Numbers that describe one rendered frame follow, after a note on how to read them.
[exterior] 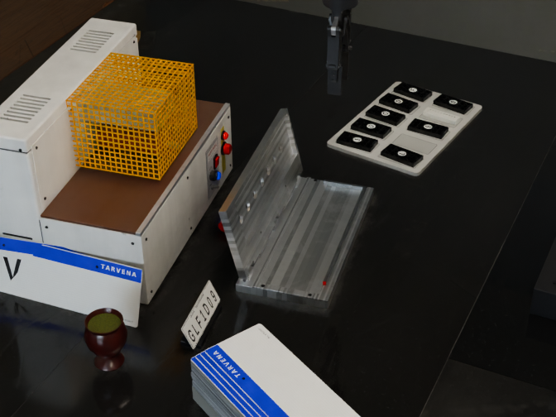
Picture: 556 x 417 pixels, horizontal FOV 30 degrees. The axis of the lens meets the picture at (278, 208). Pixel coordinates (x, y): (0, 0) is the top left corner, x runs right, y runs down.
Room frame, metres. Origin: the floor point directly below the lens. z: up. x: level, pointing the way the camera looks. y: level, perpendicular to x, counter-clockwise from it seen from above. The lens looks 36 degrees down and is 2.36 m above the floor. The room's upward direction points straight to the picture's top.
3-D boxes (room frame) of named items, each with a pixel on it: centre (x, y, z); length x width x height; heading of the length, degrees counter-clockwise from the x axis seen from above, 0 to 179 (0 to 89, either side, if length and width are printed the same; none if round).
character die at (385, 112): (2.44, -0.29, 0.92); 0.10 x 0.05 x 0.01; 54
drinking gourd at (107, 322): (1.51, 0.34, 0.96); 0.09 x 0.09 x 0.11
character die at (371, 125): (2.38, -0.25, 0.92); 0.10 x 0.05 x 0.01; 57
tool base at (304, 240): (1.91, -0.07, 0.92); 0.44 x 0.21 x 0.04; 163
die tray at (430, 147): (2.41, -0.35, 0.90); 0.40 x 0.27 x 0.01; 147
